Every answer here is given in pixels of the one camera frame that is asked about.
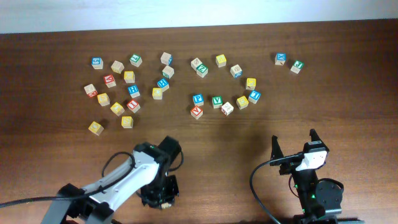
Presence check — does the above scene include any white wooden picture block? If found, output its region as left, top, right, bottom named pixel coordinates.
left=221, top=102, right=234, bottom=116

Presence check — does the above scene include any wooden block green side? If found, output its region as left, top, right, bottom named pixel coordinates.
left=162, top=65, right=175, bottom=79

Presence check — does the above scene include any green R block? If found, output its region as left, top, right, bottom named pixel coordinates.
left=160, top=203, right=173, bottom=209

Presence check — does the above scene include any wooden block blue D side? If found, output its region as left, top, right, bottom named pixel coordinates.
left=160, top=52, right=173, bottom=65

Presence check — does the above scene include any blue X block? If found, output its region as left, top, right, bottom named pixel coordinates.
left=274, top=53, right=287, bottom=65

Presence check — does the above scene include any green Z block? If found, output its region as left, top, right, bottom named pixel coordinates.
left=196, top=63, right=208, bottom=78

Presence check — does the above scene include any yellow block bottom left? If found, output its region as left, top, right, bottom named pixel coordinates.
left=88, top=121, right=104, bottom=136

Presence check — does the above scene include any blue I block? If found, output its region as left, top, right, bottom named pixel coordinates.
left=248, top=90, right=261, bottom=104

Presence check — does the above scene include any wooden block red side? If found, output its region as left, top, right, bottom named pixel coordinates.
left=84, top=83, right=98, bottom=98

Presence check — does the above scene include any blue H block centre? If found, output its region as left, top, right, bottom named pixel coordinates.
left=157, top=78, right=169, bottom=92

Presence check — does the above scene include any green J block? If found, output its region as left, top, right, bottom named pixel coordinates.
left=290, top=60, right=304, bottom=74

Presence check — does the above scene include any yellow block upper left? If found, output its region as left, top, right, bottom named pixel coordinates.
left=124, top=71, right=136, bottom=83

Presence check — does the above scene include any yellow E block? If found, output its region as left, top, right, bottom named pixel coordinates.
left=236, top=96, right=249, bottom=110

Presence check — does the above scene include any plain wooden block yellow side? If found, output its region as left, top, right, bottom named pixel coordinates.
left=111, top=60, right=124, bottom=74

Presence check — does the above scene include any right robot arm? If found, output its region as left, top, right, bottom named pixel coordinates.
left=271, top=129, right=344, bottom=223

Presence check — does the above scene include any blue h block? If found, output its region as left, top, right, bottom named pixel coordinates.
left=157, top=78, right=169, bottom=92
left=127, top=85, right=141, bottom=98

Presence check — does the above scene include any plain wooden block centre top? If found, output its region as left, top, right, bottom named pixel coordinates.
left=190, top=58, right=202, bottom=71

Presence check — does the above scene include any yellow block lower left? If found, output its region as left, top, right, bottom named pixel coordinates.
left=110, top=102, right=125, bottom=116

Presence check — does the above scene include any red A block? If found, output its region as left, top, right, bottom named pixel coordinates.
left=103, top=74, right=116, bottom=88

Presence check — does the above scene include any green V block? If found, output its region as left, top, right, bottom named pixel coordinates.
left=212, top=96, right=223, bottom=109

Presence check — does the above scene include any green L block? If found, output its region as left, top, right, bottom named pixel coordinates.
left=129, top=54, right=142, bottom=67

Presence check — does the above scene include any yellow S block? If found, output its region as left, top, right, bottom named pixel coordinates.
left=97, top=93, right=110, bottom=106
left=121, top=116, right=134, bottom=129

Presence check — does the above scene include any yellow block right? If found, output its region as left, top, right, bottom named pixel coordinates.
left=246, top=78, right=256, bottom=90

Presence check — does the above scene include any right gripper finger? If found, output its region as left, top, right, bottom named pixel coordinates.
left=271, top=135, right=284, bottom=160
left=308, top=129, right=323, bottom=145

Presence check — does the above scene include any blue H block left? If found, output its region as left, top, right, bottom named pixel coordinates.
left=127, top=85, right=141, bottom=98

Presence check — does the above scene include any red V block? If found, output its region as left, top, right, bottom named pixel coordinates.
left=190, top=106, right=203, bottom=119

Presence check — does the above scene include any wooden block blue D front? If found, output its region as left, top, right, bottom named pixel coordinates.
left=230, top=64, right=243, bottom=78

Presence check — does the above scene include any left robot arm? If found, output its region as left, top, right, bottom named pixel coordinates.
left=42, top=136, right=182, bottom=223

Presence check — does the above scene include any blue P block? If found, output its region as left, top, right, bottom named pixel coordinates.
left=193, top=94, right=204, bottom=106

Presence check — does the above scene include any red I block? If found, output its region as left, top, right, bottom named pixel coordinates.
left=127, top=100, right=141, bottom=113

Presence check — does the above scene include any blue top block far left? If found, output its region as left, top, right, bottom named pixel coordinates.
left=91, top=57, right=104, bottom=70

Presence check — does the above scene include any yellow block top centre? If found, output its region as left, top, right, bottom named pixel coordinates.
left=216, top=54, right=227, bottom=68

